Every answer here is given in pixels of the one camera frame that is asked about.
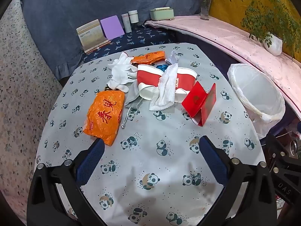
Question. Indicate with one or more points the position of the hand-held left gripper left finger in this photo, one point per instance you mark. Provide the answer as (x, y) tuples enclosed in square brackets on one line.
[(91, 162)]

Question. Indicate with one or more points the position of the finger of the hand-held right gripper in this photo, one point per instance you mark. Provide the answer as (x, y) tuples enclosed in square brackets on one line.
[(285, 174)]

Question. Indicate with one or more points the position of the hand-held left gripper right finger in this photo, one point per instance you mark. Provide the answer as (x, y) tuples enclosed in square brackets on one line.
[(212, 160)]

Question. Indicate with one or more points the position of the large orange plastic bag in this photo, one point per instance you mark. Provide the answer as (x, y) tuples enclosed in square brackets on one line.
[(103, 117)]

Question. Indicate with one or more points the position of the white paper towel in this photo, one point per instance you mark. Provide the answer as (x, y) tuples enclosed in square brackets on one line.
[(165, 91)]

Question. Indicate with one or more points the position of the white bin with plastic liner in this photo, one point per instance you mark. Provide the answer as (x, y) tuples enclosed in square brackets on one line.
[(254, 87)]

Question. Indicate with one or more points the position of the white paper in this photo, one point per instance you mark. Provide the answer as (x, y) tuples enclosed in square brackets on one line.
[(173, 57)]

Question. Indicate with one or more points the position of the metal can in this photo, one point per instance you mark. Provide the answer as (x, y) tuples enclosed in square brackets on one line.
[(294, 147)]

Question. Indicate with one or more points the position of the panda print tablecloth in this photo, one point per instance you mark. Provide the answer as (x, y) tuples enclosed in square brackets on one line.
[(145, 150)]

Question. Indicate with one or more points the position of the red paper box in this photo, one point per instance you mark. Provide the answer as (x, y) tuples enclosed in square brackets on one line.
[(197, 98)]

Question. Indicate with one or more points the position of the small black packet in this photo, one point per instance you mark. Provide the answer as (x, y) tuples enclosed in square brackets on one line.
[(107, 88)]

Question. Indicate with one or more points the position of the grey cloth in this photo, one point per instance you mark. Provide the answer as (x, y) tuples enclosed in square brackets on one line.
[(132, 96)]

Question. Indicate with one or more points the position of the red and white paper bowl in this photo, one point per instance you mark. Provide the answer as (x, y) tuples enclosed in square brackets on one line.
[(147, 77), (185, 78)]

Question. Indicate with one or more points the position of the white cloth gloves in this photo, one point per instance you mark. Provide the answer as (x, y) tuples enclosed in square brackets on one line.
[(120, 75)]

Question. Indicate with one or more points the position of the blue crumpled wrapper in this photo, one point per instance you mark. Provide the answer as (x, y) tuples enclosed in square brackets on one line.
[(162, 67)]

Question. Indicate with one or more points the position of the brown notebook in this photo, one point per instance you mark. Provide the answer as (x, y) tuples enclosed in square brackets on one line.
[(96, 48)]

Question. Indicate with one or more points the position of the small orange plastic bag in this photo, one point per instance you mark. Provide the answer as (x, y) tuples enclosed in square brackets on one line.
[(148, 57)]

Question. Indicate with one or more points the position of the pink cloth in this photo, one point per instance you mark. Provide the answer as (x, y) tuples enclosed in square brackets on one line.
[(223, 35)]

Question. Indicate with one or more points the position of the beige open book box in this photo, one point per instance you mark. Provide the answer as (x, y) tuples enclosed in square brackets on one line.
[(90, 36)]

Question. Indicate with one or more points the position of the potted plant in white pot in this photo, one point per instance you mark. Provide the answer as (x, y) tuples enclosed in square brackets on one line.
[(274, 44)]

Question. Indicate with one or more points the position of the navy leaf print cloth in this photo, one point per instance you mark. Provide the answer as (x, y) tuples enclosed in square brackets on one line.
[(136, 37)]

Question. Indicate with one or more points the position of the purple notebook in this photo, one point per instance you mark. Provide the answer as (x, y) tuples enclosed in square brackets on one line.
[(112, 27)]

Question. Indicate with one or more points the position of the white bottle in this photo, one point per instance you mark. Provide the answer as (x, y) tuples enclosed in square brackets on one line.
[(126, 23)]

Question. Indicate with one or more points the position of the glass vase with flowers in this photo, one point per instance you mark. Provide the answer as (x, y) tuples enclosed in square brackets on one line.
[(204, 10)]

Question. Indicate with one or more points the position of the white lidded jar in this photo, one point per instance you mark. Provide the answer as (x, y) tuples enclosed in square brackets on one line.
[(133, 17)]

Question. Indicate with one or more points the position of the green tissue box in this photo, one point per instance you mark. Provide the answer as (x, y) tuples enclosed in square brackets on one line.
[(162, 14)]

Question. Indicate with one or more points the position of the blue-grey cloth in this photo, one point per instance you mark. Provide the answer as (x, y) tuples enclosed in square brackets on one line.
[(70, 9)]

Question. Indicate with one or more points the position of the yellow cloth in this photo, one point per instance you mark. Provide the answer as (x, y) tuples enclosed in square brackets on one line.
[(225, 0)]

